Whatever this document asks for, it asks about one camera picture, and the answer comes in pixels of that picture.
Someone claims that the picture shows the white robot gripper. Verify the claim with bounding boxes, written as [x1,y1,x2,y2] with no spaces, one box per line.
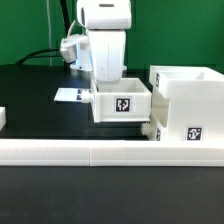
[88,30,126,82]

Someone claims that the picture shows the white drawer box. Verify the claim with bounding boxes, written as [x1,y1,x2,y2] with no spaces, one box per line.
[141,121,166,141]
[81,78,152,123]

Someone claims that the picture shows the white drawer cabinet housing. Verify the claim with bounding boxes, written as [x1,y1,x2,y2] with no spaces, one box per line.
[149,66,224,141]

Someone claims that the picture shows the white front drawer box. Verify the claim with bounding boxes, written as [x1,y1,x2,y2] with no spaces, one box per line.
[141,121,166,141]

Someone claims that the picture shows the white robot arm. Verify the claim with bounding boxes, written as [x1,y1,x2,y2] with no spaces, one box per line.
[76,0,132,83]

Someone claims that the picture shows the white fiducial marker sheet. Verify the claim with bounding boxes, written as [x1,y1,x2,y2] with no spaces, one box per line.
[54,88,91,103]

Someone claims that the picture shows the white block at left edge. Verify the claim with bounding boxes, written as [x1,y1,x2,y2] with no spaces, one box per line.
[0,107,6,131]

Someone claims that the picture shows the white L-shaped border fence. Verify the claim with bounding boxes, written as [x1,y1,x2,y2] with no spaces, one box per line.
[0,139,224,167]

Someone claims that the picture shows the black cable with connector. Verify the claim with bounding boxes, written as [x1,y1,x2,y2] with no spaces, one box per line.
[14,0,73,66]

